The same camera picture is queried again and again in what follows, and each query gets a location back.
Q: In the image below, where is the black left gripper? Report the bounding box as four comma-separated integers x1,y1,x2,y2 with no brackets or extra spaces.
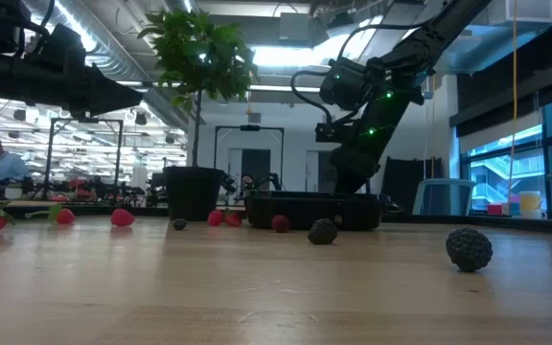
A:
40,64,144,119

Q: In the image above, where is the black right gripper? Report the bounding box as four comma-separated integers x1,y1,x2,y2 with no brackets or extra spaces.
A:
329,138,387,194

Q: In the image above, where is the dark blackberry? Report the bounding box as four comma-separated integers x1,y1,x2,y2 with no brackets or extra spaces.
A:
445,226,495,274
307,218,339,246

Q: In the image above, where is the red raspberry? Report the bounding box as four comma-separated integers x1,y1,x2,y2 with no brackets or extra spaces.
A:
270,214,292,235
110,207,136,228

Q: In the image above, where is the red strawberry with long stem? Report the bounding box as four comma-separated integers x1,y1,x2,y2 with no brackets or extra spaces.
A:
24,204,78,226

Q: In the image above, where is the black divided tupperware container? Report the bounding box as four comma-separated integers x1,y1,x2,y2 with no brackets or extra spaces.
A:
244,190,386,232

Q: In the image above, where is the black board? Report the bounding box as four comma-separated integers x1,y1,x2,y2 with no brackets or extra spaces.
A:
380,156,444,216

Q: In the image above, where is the white office chair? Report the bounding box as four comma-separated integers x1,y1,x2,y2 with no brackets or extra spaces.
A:
411,177,478,217

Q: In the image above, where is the green plant in black pot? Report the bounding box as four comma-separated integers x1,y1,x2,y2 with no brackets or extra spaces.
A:
136,8,262,222

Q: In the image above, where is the person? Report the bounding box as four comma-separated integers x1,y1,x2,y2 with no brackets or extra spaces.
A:
0,135,32,191

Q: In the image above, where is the yellow cup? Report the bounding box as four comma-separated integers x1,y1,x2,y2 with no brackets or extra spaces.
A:
517,190,543,219

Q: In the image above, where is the black rig frame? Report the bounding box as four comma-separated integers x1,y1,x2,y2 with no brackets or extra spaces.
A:
213,125,286,193
43,117,125,201

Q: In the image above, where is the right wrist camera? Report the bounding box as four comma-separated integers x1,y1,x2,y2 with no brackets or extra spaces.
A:
314,122,354,144

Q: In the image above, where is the yellow hanging cord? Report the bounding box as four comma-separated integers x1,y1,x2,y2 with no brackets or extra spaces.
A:
508,0,520,202

